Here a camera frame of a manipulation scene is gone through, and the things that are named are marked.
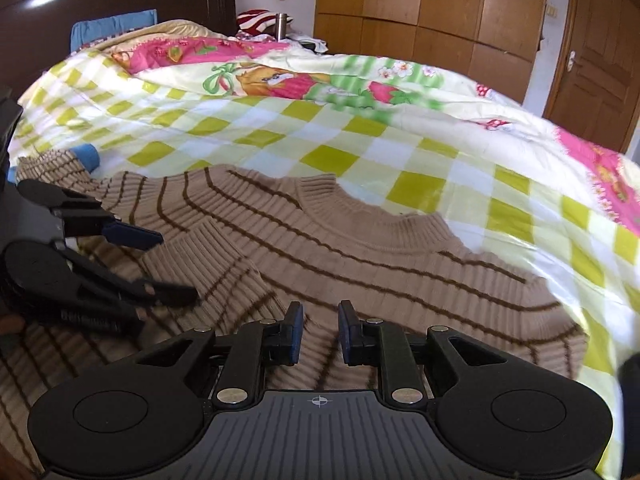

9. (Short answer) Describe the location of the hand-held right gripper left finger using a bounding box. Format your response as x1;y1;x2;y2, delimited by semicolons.
135;301;306;410

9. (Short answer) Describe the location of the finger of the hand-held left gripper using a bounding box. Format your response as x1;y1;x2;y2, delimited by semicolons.
54;244;202;340
20;179;164;252

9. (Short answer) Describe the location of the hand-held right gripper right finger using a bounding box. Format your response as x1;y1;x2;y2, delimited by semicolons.
338;300;509;406

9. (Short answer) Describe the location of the brown striped knit sweater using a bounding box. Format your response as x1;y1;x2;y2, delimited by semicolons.
0;149;589;480

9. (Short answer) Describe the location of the printed checkered blanket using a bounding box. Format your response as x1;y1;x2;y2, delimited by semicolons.
10;22;640;480

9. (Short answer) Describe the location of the yellow pillow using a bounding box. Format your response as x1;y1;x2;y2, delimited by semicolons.
107;20;227;47

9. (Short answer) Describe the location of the blue pillow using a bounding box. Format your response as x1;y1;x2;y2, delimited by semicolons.
70;9;159;54

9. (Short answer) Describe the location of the red white striped cloth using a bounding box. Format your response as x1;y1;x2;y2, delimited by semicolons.
236;9;296;36

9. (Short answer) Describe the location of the white crumpled cloth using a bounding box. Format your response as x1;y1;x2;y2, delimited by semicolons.
286;31;328;53

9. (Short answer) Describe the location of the person's dark clothing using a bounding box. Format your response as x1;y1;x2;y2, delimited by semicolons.
617;352;640;480

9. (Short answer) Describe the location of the wooden wardrobe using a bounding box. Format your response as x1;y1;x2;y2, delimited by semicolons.
314;0;551;106

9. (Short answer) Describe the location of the wooden door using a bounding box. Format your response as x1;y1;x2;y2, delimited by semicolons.
542;0;640;154

